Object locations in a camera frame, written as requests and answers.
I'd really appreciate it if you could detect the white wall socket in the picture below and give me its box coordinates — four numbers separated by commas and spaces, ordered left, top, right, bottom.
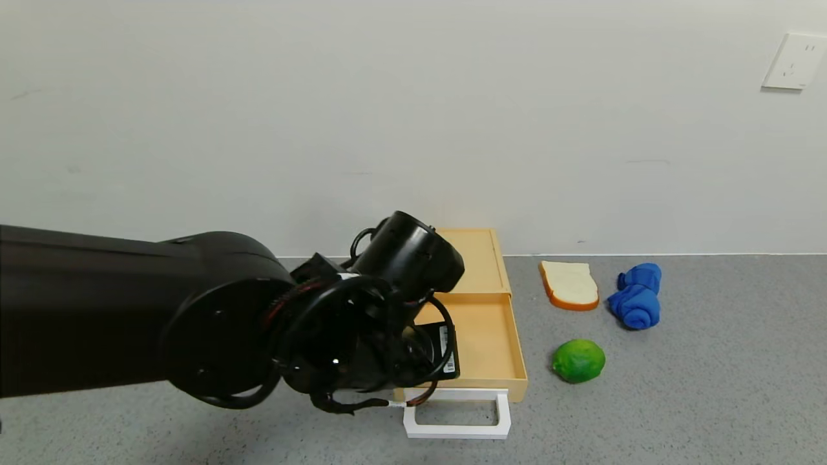
762, 33, 827, 90

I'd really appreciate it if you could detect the yellow drawer with white handle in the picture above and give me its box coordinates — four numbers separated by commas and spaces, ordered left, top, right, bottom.
393, 292, 529, 440

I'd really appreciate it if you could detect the green lime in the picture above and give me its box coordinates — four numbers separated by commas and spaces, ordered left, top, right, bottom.
552, 339, 606, 384

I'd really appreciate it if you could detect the blue rolled towel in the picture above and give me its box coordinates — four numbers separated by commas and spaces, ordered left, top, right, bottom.
607, 262, 662, 330

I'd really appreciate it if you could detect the white bread slice orange crust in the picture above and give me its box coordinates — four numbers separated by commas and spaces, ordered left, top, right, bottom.
539, 260, 600, 312

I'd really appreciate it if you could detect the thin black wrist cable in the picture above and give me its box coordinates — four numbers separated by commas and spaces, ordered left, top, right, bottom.
278, 226, 456, 415

